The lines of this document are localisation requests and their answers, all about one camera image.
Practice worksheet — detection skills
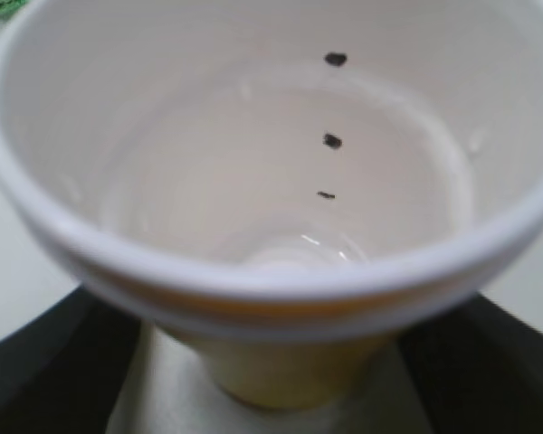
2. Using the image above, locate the green sprite plastic bottle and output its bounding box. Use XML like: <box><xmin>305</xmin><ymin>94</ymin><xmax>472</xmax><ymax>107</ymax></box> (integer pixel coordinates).
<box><xmin>0</xmin><ymin>0</ymin><xmax>27</xmax><ymax>19</ymax></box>

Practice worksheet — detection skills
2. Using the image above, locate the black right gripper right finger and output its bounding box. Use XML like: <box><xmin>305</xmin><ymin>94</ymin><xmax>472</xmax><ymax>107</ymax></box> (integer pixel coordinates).
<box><xmin>398</xmin><ymin>296</ymin><xmax>543</xmax><ymax>433</ymax></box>

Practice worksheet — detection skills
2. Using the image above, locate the yellow paper cup white inside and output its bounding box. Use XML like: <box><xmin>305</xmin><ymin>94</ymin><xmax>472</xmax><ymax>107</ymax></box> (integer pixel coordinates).
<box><xmin>0</xmin><ymin>1</ymin><xmax>543</xmax><ymax>409</ymax></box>

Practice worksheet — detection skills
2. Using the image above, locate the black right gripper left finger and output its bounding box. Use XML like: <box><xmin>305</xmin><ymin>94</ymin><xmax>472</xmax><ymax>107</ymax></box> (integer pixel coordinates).
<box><xmin>0</xmin><ymin>288</ymin><xmax>141</xmax><ymax>433</ymax></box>

